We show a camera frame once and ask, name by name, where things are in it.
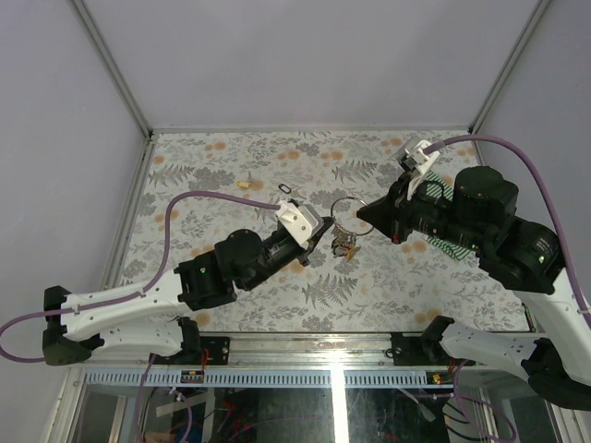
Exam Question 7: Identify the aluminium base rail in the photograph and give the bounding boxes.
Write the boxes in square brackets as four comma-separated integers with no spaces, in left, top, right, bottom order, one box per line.
[110,331,509,370]

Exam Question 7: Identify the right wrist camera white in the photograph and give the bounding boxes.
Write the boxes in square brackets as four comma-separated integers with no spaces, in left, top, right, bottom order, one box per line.
[395,136,443,200]

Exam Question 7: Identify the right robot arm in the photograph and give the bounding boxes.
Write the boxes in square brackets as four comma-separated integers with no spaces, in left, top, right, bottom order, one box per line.
[357,166,590,411]

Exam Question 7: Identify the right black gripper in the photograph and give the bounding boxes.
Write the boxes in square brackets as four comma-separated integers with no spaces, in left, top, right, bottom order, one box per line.
[356,170,488,251]

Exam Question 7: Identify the large metal keyring with keys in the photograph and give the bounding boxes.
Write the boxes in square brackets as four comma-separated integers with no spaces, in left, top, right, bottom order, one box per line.
[330,196,375,261]

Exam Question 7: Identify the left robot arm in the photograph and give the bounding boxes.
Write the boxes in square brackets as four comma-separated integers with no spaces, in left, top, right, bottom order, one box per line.
[42,217,332,366]

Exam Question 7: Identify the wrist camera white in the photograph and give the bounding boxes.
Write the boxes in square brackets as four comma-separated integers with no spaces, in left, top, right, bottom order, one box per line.
[275,200,324,248]
[395,136,443,200]

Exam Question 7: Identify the key with yellow tag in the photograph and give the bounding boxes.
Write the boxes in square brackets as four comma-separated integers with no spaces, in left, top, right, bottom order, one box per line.
[236,173,256,189]

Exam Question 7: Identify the purple cable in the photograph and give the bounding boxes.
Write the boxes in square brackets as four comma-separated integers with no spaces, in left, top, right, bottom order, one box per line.
[0,190,283,365]
[431,135,591,333]

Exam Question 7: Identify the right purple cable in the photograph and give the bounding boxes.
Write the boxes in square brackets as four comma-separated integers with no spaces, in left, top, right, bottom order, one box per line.
[431,135,591,333]

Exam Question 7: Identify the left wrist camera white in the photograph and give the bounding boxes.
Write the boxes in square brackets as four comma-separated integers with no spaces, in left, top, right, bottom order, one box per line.
[275,200,324,248]

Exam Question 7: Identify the green striped folded cloth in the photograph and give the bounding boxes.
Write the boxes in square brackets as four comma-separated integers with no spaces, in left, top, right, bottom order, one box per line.
[424,173,476,262]

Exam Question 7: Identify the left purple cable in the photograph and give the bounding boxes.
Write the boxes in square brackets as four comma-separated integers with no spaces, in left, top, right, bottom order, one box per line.
[0,190,283,365]

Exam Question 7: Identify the white slotted cable duct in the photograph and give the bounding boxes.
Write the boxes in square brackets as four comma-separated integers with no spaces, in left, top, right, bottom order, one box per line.
[85,367,451,389]

